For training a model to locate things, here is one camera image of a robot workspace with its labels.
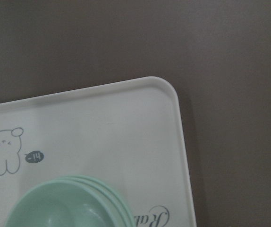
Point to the cream serving tray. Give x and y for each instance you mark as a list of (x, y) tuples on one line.
[(127, 134)]

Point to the green bowl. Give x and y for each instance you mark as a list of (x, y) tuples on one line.
[(119, 203), (63, 203), (126, 205)]

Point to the green bowl on tray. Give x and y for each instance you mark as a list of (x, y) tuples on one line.
[(126, 205)]

